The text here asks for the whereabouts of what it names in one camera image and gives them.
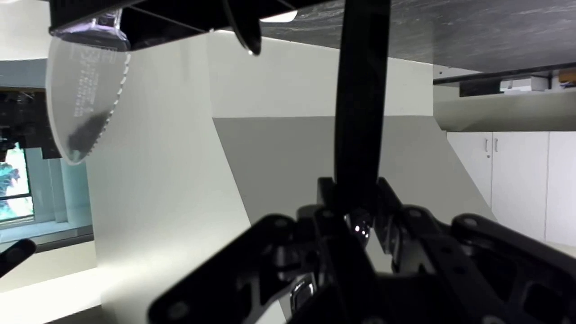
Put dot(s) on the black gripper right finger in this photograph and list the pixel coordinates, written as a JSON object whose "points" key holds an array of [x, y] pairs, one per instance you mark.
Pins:
{"points": [[484, 273]]}

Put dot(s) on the black spoon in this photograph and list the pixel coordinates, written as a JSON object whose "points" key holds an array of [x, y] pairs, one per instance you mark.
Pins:
{"points": [[360, 93]]}

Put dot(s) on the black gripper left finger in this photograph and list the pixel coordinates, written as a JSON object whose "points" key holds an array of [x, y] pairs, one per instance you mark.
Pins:
{"points": [[243, 280]]}

